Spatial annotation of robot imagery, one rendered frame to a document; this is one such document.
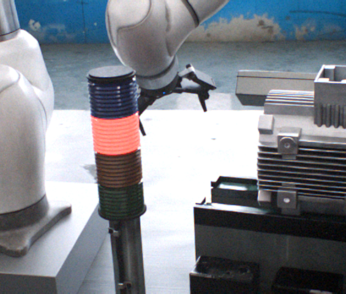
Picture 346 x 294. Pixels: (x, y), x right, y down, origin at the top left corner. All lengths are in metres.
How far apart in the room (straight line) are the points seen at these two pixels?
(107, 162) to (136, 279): 0.18
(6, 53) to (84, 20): 5.65
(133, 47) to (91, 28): 5.82
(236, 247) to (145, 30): 0.38
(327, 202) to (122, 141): 0.36
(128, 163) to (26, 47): 0.48
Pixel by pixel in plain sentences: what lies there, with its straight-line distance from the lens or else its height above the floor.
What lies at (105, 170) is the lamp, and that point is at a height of 1.10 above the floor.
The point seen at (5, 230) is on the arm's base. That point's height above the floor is 0.92.
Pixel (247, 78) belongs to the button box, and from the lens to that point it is 1.31.
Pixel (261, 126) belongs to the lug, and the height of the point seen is 1.08.
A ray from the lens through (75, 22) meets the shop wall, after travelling 6.91.
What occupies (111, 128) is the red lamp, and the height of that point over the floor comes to 1.15.
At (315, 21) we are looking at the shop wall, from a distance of 6.60.
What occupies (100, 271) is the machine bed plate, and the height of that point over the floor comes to 0.80.
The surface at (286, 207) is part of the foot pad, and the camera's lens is 1.05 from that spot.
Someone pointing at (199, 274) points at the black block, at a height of 0.86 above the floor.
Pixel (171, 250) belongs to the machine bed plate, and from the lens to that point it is 1.25.
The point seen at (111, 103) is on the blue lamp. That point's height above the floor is 1.19.
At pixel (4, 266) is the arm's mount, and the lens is 1.09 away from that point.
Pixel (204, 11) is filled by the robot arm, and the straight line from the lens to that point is 1.11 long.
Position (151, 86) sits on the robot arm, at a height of 1.10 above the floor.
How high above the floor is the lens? 1.42
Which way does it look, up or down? 21 degrees down
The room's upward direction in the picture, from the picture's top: 3 degrees counter-clockwise
